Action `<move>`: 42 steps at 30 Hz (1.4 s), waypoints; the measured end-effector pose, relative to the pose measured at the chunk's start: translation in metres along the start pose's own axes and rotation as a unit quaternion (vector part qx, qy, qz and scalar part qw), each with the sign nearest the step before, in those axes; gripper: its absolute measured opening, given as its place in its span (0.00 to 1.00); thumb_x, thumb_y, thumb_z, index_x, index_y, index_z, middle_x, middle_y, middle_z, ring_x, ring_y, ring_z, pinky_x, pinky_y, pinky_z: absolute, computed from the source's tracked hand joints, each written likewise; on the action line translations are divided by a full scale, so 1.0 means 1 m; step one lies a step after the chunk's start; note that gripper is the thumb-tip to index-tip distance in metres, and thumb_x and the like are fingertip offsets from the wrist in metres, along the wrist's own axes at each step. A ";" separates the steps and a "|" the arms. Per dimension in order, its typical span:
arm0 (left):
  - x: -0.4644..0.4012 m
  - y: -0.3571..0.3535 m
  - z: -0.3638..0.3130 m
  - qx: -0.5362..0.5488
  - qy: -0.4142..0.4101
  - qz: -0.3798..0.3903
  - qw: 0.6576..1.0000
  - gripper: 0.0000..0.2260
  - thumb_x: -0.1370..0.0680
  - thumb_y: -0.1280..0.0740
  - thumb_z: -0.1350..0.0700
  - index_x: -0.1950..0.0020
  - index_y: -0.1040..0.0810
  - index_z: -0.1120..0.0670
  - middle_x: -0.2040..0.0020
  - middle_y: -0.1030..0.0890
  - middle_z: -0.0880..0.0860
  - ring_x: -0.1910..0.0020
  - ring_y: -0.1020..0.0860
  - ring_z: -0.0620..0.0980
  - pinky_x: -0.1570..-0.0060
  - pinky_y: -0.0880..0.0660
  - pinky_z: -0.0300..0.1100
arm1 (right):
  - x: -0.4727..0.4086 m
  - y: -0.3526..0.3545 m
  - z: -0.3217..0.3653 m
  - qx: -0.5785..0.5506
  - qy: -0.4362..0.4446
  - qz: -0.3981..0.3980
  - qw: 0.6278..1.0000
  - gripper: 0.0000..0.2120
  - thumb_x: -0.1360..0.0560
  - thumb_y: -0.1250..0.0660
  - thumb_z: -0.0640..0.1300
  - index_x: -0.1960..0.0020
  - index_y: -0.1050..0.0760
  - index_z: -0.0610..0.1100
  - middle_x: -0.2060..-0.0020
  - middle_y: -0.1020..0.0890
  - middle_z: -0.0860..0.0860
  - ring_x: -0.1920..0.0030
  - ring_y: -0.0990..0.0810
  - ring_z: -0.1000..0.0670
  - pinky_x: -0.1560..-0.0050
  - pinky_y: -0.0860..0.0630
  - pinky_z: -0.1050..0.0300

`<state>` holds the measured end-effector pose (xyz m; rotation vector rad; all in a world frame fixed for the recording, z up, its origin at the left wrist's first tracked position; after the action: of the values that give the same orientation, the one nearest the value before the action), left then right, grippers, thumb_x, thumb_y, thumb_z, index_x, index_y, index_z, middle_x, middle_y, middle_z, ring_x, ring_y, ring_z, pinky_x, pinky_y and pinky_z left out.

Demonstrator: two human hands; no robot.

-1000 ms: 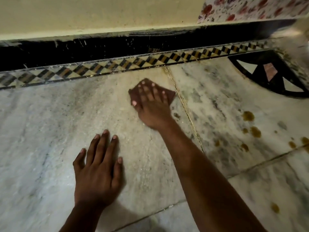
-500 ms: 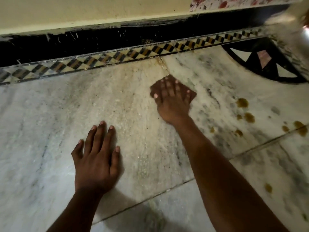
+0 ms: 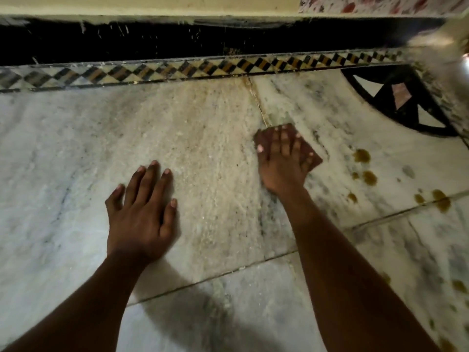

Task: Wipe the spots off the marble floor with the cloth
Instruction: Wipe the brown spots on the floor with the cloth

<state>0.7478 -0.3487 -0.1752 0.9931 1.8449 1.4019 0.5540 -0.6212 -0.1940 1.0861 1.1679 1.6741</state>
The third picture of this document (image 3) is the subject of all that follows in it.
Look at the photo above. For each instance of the person's left hand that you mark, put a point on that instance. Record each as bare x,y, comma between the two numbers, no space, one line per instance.
139,223

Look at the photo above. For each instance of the red floral white cloth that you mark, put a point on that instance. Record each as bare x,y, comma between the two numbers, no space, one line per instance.
381,4

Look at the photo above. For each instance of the person's left forearm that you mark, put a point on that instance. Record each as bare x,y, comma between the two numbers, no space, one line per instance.
80,307

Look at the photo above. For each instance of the person's right thumb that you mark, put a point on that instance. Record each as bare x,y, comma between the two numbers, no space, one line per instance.
262,153

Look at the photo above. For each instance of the person's left middle finger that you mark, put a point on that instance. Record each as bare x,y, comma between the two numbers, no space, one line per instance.
149,184

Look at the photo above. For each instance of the person's right forearm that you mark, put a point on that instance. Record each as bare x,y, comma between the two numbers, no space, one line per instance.
348,274

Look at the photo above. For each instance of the person's right little finger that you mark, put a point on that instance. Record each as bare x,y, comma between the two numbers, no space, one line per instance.
307,163

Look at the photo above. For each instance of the person's right hand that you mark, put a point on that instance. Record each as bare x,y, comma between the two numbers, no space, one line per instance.
281,168

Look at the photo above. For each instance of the brown scrub pad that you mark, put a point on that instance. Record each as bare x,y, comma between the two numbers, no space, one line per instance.
316,161

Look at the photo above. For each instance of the person's left little finger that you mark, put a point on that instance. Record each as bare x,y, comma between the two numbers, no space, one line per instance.
114,203

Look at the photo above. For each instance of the person's right middle finger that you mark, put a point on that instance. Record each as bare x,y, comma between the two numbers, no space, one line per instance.
285,141

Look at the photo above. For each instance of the person's left thumb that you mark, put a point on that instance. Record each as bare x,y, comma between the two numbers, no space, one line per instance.
170,219

